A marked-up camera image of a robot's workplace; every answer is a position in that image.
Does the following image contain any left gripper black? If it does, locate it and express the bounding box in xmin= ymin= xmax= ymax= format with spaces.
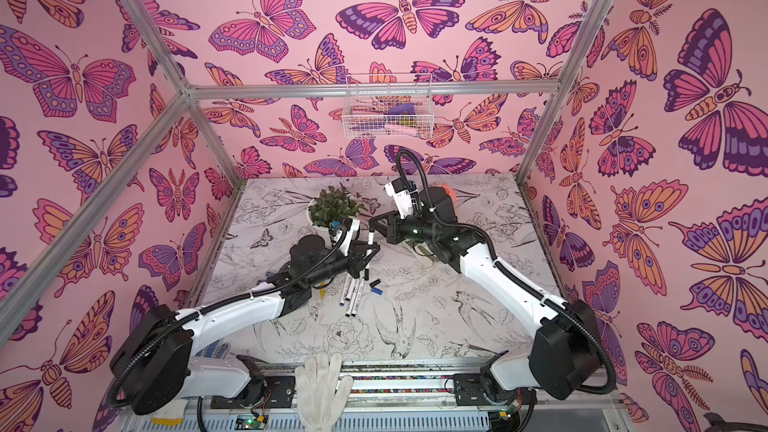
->
xmin=301 ymin=240 xmax=378 ymax=292

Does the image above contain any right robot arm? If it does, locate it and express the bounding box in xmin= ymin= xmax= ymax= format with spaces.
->
xmin=369 ymin=179 xmax=618 ymax=402

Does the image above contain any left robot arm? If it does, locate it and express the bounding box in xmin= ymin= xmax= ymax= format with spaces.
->
xmin=104 ymin=234 xmax=380 ymax=415

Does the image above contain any potted green plant white pot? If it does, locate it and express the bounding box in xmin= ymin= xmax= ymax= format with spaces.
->
xmin=307 ymin=185 xmax=363 ymax=230

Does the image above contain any white knit glove front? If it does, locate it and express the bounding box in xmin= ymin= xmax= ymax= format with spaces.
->
xmin=295 ymin=352 xmax=354 ymax=432

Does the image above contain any green circuit board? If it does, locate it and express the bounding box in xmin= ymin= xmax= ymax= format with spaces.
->
xmin=235 ymin=415 xmax=266 ymax=431

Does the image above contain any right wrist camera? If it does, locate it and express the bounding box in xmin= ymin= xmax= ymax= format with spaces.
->
xmin=384 ymin=178 xmax=419 ymax=219

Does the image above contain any wire basket on wall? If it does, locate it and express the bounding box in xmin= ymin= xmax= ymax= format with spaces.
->
xmin=340 ymin=73 xmax=435 ymax=140

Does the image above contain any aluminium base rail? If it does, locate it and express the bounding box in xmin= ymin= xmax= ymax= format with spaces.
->
xmin=112 ymin=365 xmax=634 ymax=431

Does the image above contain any blue dotted glove on rail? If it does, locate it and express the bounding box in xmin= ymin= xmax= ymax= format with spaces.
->
xmin=150 ymin=410 xmax=185 ymax=427

